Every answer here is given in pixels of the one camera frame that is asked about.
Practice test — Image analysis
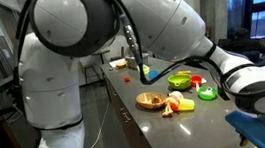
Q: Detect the orange handled brush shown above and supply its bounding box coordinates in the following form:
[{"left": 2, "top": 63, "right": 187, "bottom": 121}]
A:
[{"left": 176, "top": 69, "right": 192, "bottom": 77}]

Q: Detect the yellow translucent container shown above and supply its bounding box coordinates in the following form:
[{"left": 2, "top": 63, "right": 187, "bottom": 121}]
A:
[{"left": 137, "top": 63, "right": 152, "bottom": 76}]

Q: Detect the metal pot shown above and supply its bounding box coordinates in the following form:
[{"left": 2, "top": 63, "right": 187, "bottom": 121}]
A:
[{"left": 124, "top": 51, "right": 152, "bottom": 71}]

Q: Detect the woven wicker basket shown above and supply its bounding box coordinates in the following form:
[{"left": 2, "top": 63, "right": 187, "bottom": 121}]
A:
[{"left": 135, "top": 89, "right": 169, "bottom": 113}]

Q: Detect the dark blue sofa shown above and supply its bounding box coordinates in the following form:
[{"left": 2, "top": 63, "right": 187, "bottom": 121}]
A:
[{"left": 217, "top": 33, "right": 265, "bottom": 72}]

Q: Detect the red measuring cup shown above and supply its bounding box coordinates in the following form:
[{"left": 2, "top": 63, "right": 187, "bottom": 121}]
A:
[{"left": 189, "top": 74, "right": 209, "bottom": 93}]

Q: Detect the yellow plastic cup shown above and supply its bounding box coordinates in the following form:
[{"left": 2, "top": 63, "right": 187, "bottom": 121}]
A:
[{"left": 177, "top": 96, "right": 196, "bottom": 113}]

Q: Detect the orange and white plush toy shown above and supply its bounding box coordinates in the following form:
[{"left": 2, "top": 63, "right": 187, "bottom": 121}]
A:
[{"left": 159, "top": 89, "right": 187, "bottom": 119}]

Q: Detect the dark wooden cabinet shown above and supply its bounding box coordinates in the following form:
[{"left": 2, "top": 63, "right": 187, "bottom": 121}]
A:
[{"left": 100, "top": 59, "right": 159, "bottom": 148}]

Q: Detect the white floor cable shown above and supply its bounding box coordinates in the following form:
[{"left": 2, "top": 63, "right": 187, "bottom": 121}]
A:
[{"left": 79, "top": 101, "right": 116, "bottom": 148}]

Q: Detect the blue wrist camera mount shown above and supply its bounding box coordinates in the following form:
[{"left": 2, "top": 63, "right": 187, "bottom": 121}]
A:
[{"left": 223, "top": 106, "right": 265, "bottom": 148}]

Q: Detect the small wooden bowl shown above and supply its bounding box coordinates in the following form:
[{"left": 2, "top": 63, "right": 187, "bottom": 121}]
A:
[{"left": 115, "top": 61, "right": 129, "bottom": 70}]

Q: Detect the green plastic bowl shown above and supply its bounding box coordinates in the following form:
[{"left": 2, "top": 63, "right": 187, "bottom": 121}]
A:
[{"left": 167, "top": 72, "right": 194, "bottom": 92}]

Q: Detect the seated person in dark jacket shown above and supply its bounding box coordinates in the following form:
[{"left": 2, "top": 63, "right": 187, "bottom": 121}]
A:
[{"left": 226, "top": 25, "right": 265, "bottom": 61}]

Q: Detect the wooden chair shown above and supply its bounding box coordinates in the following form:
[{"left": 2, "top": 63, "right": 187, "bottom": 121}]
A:
[{"left": 79, "top": 54, "right": 102, "bottom": 87}]

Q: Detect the small blue bowl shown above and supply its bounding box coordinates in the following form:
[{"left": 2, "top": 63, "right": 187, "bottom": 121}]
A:
[{"left": 147, "top": 69, "right": 160, "bottom": 80}]

